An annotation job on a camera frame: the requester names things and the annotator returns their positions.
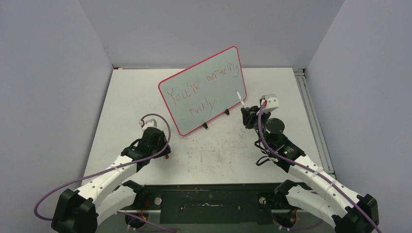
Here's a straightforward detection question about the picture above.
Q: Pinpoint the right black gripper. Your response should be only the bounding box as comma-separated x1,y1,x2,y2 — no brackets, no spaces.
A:
242,105,272,150

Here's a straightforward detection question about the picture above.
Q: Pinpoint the white whiteboard marker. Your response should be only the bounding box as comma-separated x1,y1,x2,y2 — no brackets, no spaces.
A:
236,90,245,108

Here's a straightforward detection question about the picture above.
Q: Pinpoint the pink framed whiteboard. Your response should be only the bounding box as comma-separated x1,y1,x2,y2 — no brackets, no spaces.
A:
158,46,247,136

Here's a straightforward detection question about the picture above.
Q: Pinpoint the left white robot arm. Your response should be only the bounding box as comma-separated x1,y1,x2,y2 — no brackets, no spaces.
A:
51,127,171,233

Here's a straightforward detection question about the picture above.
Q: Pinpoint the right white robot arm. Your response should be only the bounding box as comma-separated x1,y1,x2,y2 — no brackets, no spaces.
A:
241,105,381,233

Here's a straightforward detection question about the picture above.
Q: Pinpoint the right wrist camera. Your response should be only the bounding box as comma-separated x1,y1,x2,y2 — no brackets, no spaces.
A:
259,94,279,113

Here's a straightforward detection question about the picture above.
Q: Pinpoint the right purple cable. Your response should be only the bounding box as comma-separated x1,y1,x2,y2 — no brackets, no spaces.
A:
257,100,382,233

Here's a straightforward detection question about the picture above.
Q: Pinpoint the aluminium right rail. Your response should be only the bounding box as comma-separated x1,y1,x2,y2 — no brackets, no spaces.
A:
293,68,336,178

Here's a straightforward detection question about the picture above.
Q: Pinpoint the aluminium rail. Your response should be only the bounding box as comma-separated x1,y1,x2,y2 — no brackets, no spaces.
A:
293,68,336,178
61,189,357,233

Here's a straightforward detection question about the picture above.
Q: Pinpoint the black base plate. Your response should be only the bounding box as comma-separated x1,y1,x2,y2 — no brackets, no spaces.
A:
112,183,339,225

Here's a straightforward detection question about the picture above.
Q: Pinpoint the aluminium front rail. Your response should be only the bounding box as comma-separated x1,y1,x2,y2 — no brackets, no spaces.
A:
61,189,357,233

